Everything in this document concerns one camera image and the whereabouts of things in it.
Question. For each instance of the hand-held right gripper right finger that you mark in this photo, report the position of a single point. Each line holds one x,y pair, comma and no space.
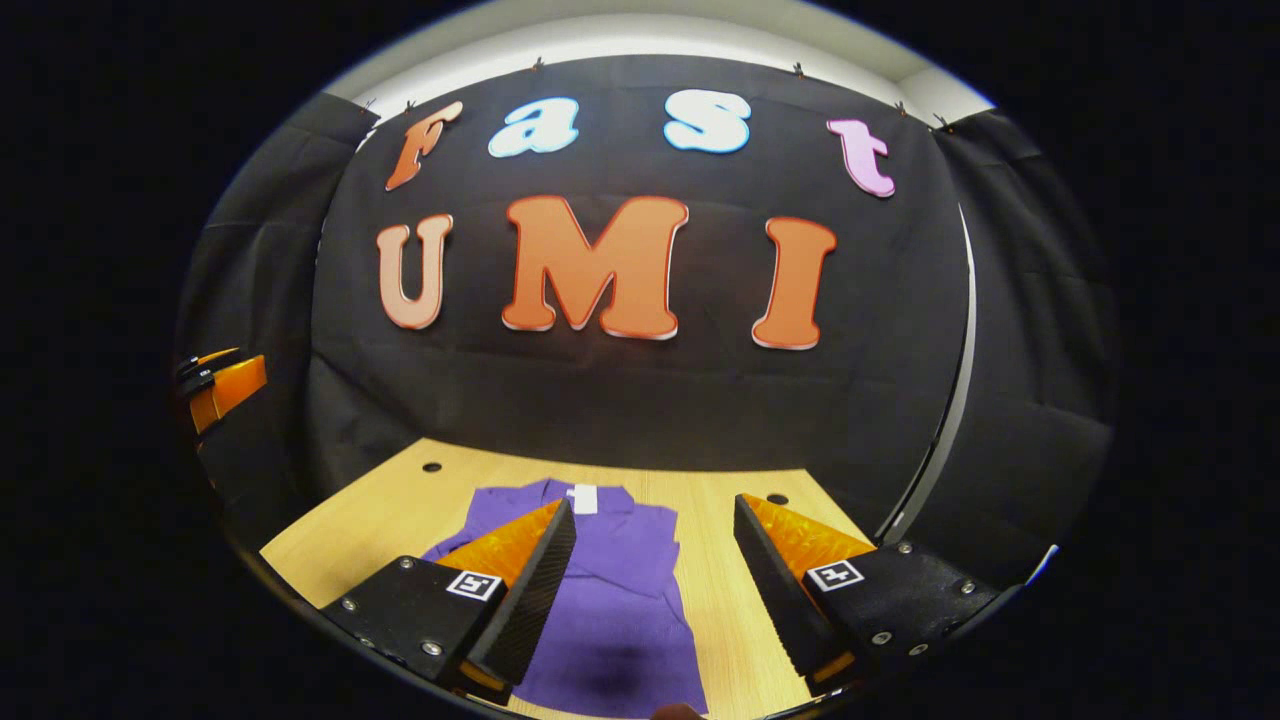
775,600

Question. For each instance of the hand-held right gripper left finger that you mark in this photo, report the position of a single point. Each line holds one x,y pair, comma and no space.
535,610

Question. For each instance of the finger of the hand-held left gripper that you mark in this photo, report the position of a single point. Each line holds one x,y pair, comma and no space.
200,365
235,385

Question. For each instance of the purple knit shirt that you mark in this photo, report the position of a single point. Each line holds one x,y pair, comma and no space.
620,600

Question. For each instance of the black backdrop cloth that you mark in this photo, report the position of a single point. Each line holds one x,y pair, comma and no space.
640,400

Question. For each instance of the white frame pole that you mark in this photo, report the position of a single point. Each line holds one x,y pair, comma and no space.
966,375

